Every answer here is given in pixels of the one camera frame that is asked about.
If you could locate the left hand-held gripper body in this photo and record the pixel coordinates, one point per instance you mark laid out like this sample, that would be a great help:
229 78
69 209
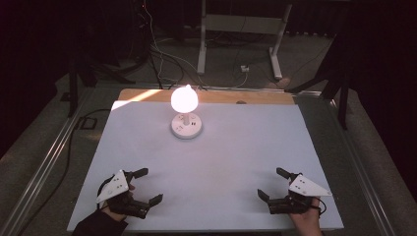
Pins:
115 189

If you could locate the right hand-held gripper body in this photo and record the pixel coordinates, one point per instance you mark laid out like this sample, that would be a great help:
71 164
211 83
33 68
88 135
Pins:
303 191

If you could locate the white round table lamp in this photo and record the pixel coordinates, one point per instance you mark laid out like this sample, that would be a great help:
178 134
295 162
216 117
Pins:
184 100

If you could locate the person's left hand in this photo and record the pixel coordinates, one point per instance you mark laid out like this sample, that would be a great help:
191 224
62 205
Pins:
115 215

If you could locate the person's right hand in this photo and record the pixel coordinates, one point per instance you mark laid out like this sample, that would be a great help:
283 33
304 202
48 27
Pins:
307 223

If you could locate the black square floor plate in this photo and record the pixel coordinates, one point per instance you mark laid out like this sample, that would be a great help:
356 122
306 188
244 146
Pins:
87 123

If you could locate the black tripod stand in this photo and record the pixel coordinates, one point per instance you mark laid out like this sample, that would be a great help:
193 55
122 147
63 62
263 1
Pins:
78 70
337 82

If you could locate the white power adapter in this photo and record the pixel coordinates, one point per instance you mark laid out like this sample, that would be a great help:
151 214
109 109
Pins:
244 68

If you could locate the aluminium rail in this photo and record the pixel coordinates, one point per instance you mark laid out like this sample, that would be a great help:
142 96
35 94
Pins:
360 170
42 167

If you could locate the white metal stand frame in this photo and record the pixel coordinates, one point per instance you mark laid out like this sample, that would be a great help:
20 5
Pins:
241 24

